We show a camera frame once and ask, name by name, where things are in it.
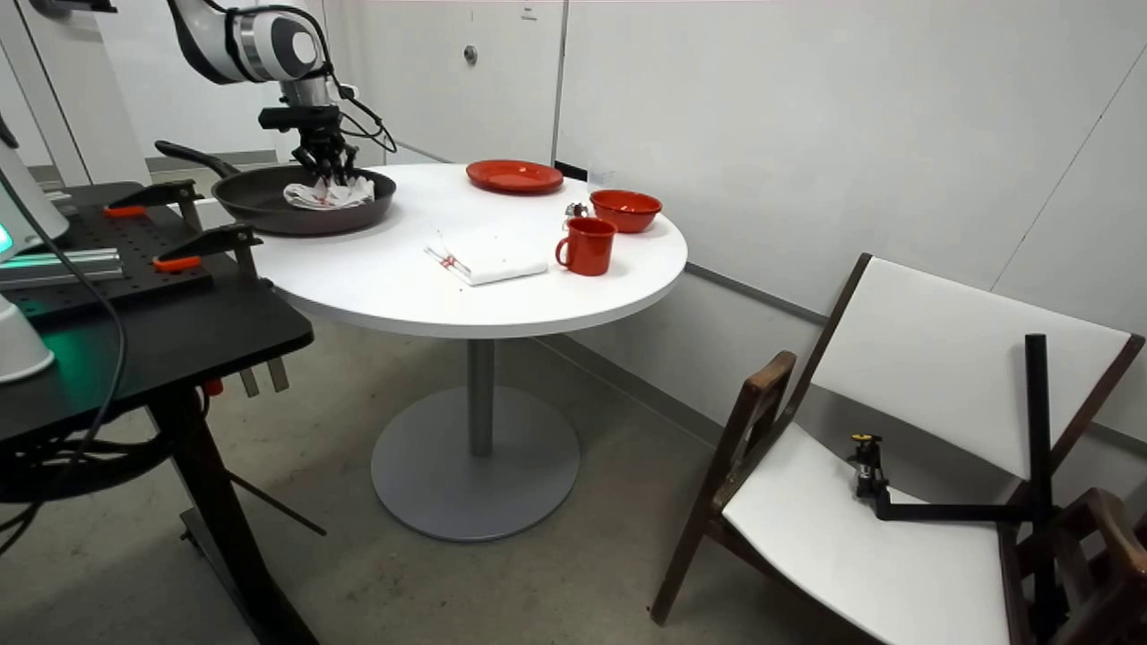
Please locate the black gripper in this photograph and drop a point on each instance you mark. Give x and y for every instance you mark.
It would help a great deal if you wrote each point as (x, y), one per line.
(320, 140)

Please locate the white red striped towel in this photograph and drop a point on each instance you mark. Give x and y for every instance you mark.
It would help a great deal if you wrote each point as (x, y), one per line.
(326, 196)

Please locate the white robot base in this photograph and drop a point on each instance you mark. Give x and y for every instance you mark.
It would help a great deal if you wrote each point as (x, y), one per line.
(25, 220)

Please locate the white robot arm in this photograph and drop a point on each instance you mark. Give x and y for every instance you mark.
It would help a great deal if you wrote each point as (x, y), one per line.
(268, 45)

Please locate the black frying pan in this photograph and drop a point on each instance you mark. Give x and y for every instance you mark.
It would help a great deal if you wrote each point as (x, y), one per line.
(254, 196)

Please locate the orange black clamp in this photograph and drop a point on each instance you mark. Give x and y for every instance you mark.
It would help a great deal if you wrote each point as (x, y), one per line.
(154, 196)
(222, 242)

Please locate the round white table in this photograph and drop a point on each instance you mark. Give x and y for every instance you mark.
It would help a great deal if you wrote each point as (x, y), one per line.
(481, 461)

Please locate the red plate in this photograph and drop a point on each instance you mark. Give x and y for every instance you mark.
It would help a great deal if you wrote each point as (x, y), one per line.
(513, 176)

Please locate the black robot desk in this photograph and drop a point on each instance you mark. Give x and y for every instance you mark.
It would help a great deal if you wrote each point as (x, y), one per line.
(150, 355)

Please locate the red mug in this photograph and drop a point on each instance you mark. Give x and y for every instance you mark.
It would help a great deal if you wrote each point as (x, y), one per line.
(584, 250)

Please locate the red bowl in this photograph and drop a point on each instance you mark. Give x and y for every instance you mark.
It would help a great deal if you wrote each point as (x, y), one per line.
(624, 208)

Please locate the wooden white folding chair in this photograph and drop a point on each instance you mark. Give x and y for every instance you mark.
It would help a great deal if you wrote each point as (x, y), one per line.
(775, 488)

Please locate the black camera stand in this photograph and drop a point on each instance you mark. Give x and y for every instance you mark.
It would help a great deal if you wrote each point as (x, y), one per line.
(947, 461)

